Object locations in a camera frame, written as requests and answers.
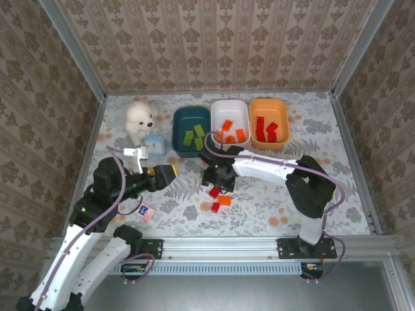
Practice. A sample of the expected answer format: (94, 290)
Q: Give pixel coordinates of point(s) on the light blue toy clock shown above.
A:
(157, 145)

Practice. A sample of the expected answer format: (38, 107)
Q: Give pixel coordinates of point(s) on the white plush dog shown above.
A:
(139, 115)

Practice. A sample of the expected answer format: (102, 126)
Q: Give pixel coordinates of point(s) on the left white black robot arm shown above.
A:
(103, 259)

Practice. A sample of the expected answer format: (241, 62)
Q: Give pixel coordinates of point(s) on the aluminium frame post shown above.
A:
(74, 48)
(360, 48)

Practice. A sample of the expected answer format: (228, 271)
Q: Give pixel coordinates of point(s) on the pink card packet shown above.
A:
(146, 212)

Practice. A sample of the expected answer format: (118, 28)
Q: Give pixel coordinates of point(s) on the grey metal panel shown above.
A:
(227, 294)

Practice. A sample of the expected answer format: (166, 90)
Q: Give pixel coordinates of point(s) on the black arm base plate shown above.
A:
(155, 249)
(285, 249)

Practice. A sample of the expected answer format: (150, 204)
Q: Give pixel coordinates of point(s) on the aluminium table end rail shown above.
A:
(227, 91)

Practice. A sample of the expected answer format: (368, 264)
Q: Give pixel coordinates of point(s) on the small black connector box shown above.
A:
(133, 269)
(313, 268)

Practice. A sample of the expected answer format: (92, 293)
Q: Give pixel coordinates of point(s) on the long orange lego brick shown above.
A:
(230, 140)
(240, 134)
(227, 125)
(225, 200)

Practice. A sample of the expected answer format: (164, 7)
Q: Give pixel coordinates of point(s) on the long aluminium base rail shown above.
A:
(220, 247)

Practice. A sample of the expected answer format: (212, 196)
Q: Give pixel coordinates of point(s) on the teal plastic container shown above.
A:
(181, 118)

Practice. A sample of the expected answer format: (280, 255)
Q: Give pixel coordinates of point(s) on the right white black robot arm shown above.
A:
(259, 170)

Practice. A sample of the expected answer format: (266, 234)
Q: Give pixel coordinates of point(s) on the small orange lego brick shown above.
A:
(220, 136)

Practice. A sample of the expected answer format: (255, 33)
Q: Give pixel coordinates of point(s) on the aluminium table side rail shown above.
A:
(93, 136)
(350, 145)

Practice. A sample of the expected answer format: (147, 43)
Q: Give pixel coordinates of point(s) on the orange plastic container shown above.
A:
(279, 110)

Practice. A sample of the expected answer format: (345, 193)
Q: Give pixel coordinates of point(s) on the white plastic container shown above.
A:
(231, 110)

